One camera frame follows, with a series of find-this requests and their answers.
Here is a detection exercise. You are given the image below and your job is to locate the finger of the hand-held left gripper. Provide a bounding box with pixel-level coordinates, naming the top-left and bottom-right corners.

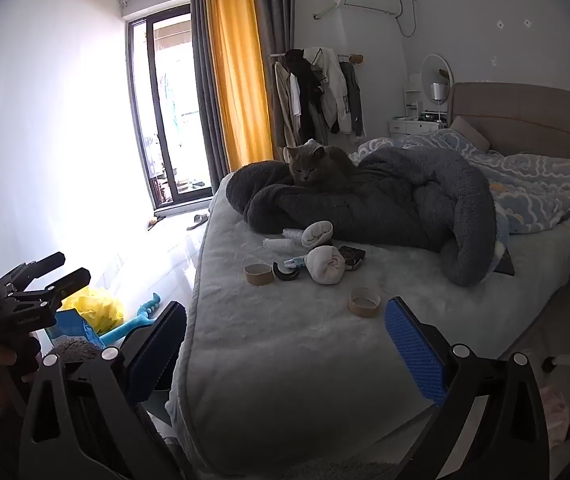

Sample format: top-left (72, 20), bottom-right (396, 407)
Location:
top-left (12, 251), bottom-right (67, 283)
top-left (15, 267), bottom-right (92, 312)

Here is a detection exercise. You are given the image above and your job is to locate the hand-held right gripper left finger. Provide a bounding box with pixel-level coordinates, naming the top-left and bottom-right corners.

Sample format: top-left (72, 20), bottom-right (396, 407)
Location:
top-left (18, 301), bottom-right (188, 480)

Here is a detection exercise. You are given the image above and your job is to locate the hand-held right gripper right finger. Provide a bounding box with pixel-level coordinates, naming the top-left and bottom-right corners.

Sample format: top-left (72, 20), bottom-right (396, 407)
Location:
top-left (384, 296), bottom-right (550, 480)

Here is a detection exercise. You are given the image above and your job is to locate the black snack packet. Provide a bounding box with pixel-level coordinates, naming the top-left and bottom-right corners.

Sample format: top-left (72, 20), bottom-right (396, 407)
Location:
top-left (337, 245), bottom-right (367, 272)

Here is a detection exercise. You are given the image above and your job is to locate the black curved rubber piece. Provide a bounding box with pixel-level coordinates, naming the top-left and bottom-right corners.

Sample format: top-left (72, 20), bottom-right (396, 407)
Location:
top-left (272, 261), bottom-right (300, 282)

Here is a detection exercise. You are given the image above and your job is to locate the blue dinosaur plush toy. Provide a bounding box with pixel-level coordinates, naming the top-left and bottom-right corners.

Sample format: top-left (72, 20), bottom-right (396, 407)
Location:
top-left (98, 292), bottom-right (164, 346)

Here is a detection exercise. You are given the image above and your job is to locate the yellow plastic bag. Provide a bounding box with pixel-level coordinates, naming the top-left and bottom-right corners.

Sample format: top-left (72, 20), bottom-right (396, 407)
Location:
top-left (60, 287), bottom-right (125, 336)

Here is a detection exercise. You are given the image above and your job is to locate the blue snack bag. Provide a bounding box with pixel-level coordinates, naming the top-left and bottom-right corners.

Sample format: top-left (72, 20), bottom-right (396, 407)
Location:
top-left (45, 309), bottom-right (104, 361)

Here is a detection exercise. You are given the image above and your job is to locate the cardboard tape roll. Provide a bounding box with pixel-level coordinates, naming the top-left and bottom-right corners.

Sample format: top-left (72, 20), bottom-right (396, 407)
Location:
top-left (244, 263), bottom-right (272, 286)
top-left (348, 287), bottom-right (382, 318)

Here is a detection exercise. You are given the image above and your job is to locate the white sock ball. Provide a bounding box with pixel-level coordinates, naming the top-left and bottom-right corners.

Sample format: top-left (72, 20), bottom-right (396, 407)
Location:
top-left (306, 246), bottom-right (347, 286)
top-left (301, 220), bottom-right (334, 248)

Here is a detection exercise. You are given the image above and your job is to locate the bed with white fleece cover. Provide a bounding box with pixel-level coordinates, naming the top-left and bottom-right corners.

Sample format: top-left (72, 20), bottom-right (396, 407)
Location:
top-left (167, 160), bottom-right (570, 466)

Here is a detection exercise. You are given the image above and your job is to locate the grey fleece blanket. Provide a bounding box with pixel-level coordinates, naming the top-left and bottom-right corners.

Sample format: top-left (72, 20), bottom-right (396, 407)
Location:
top-left (226, 147), bottom-right (498, 288)

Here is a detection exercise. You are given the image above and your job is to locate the pink cloth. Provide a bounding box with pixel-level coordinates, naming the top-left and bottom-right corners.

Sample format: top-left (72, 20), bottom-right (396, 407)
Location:
top-left (540, 385), bottom-right (570, 453)

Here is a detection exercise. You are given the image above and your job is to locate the black framed glass balcony door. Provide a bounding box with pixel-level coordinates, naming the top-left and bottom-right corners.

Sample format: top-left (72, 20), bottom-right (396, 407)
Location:
top-left (126, 4), bottom-right (216, 211)

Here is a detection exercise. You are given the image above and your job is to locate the blue cloud patterned duvet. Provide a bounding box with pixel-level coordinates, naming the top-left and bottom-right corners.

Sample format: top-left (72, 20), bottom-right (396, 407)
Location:
top-left (357, 129), bottom-right (570, 271)

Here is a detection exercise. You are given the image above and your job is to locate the grey cat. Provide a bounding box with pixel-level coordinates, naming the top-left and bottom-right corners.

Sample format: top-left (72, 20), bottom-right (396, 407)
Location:
top-left (285, 141), bottom-right (358, 196)

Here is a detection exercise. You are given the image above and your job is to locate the grey curtain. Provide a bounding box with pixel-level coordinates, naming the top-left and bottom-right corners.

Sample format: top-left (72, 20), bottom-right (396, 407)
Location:
top-left (191, 0), bottom-right (231, 196)
top-left (251, 0), bottom-right (297, 161)

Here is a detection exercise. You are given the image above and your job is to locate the beige pillow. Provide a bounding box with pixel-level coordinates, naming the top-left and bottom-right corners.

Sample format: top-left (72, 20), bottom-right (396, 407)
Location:
top-left (450, 116), bottom-right (492, 153)

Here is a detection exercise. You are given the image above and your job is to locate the white dresser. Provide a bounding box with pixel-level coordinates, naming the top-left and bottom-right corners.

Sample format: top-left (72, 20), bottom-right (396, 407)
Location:
top-left (390, 72), bottom-right (450, 137)

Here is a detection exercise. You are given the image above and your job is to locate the grey garment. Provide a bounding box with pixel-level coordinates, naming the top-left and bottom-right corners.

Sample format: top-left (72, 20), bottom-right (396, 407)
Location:
top-left (340, 61), bottom-right (367, 138)

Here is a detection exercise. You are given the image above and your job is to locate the white table lamp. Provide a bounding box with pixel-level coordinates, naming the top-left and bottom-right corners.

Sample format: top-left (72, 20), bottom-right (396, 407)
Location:
top-left (430, 82), bottom-right (449, 123)

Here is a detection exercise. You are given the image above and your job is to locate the beige upholstered headboard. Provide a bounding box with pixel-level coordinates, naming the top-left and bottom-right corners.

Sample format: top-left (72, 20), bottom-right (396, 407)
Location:
top-left (450, 81), bottom-right (570, 186)

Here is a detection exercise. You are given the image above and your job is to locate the white jacket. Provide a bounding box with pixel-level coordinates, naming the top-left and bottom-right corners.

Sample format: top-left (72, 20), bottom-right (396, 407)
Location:
top-left (302, 47), bottom-right (355, 136)

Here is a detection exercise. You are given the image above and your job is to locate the beige coat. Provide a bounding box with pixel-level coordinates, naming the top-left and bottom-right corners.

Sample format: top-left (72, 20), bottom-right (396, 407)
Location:
top-left (274, 61), bottom-right (300, 147)

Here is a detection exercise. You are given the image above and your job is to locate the yellow curtain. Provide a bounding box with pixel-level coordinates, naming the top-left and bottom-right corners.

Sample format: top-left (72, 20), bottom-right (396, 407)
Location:
top-left (206, 0), bottom-right (274, 173)

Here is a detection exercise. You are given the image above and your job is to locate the round white mirror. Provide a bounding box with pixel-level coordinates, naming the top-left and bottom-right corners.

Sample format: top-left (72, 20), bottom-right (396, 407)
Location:
top-left (421, 54), bottom-right (453, 86)

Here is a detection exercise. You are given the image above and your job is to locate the black garment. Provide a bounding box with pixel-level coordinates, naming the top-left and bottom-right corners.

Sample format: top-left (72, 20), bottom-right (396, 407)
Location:
top-left (285, 49), bottom-right (327, 117)

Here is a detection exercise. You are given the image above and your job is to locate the clothes rack bar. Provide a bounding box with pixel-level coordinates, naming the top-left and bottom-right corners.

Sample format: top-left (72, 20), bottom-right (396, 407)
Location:
top-left (269, 51), bottom-right (366, 62)

